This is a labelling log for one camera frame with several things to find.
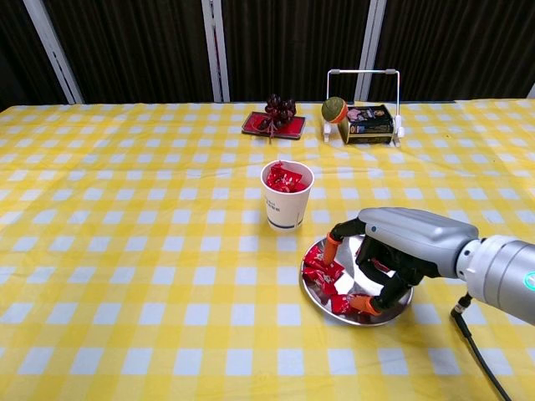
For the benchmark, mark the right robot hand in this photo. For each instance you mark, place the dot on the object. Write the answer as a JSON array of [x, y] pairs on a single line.
[[409, 227]]

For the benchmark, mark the white paper cup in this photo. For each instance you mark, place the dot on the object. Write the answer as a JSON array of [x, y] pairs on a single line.
[[284, 209]]

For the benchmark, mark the round steel plate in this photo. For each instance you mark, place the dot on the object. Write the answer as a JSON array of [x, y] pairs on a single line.
[[349, 252]]

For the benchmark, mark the black tin box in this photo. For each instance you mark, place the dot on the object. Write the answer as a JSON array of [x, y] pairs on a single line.
[[368, 129]]

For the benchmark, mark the green orange ball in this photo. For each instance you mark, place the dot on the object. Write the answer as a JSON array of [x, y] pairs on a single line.
[[332, 108]]

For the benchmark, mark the red rectangular tray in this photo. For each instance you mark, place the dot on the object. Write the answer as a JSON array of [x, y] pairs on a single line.
[[292, 127]]

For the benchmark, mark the dark red grape bunch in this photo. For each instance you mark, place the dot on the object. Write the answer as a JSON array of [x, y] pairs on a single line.
[[280, 109]]

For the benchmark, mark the white frame post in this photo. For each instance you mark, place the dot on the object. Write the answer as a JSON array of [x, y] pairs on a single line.
[[55, 54], [211, 42], [532, 92], [373, 33]]

